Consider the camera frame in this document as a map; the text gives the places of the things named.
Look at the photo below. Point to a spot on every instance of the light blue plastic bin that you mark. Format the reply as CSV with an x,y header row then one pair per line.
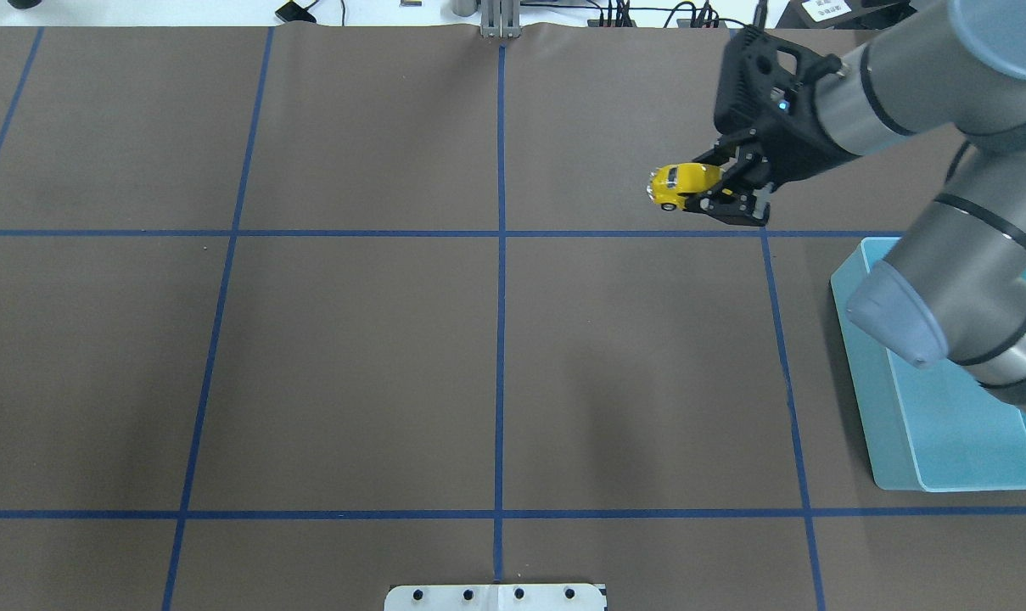
x,y
929,430

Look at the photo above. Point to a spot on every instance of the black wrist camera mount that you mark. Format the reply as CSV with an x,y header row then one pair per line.
x,y
768,83

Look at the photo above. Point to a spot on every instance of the yellow beetle toy car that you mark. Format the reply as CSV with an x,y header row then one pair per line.
x,y
670,185

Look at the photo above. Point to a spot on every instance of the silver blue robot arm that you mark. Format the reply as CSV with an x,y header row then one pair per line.
x,y
951,289

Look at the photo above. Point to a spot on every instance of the aluminium frame post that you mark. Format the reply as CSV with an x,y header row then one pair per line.
x,y
500,19

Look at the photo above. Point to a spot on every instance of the small black phone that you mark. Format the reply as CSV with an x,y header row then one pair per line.
x,y
291,11

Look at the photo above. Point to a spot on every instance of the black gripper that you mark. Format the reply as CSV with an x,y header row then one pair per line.
x,y
797,151

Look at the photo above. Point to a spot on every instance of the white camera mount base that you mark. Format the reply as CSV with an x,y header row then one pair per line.
x,y
494,596

